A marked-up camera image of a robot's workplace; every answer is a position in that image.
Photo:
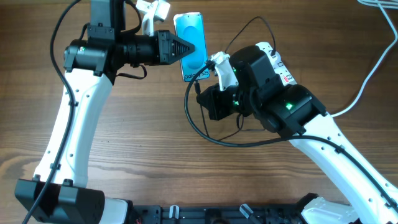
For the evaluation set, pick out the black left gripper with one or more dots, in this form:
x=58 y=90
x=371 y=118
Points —
x=164 y=55

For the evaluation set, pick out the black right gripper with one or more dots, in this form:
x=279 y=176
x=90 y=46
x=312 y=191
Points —
x=214 y=102

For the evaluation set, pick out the white power strip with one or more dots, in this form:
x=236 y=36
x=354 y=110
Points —
x=277 y=64

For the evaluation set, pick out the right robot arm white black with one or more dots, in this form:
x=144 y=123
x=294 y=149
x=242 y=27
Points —
x=254 y=81

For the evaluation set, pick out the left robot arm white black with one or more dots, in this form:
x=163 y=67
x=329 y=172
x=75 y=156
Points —
x=58 y=191

